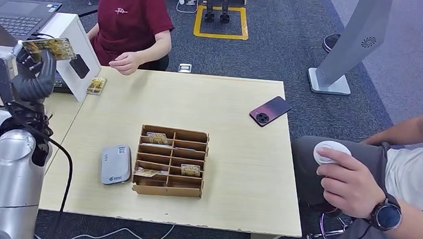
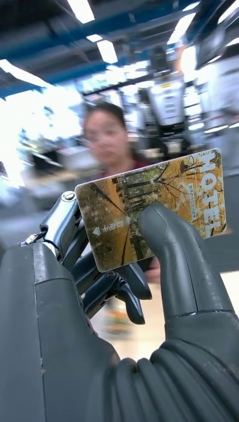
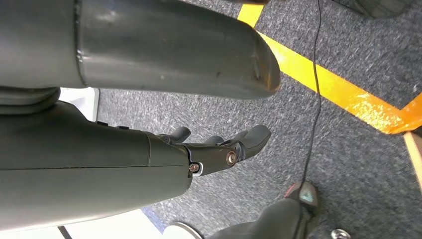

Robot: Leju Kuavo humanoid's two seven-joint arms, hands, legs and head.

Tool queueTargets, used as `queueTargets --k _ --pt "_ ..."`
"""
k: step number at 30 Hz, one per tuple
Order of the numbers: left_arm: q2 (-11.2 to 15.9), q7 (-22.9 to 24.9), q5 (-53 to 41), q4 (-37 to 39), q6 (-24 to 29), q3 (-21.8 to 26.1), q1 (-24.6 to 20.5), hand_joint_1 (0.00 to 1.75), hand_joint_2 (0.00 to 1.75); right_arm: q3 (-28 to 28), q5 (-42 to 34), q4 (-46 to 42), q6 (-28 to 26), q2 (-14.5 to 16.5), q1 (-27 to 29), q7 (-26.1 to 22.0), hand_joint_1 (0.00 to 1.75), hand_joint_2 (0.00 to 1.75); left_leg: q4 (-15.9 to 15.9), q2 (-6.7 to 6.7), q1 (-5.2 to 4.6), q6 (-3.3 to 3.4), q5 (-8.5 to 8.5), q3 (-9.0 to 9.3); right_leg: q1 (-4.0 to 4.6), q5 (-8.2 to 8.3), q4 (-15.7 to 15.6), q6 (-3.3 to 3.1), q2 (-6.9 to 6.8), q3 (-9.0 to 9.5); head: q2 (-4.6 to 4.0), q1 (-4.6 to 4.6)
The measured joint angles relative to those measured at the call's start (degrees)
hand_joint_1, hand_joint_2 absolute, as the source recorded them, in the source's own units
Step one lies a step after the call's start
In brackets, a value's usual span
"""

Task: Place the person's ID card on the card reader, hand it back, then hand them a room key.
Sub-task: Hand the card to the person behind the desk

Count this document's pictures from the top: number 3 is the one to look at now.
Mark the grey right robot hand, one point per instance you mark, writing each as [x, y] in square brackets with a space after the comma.
[82, 165]

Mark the person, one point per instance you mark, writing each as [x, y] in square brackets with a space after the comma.
[273, 221]

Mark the white block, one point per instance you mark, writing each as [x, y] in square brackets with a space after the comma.
[82, 102]

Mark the chrome stool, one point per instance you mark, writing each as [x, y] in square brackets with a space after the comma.
[340, 235]

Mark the yellow floor tape marking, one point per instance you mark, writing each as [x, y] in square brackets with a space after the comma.
[346, 94]

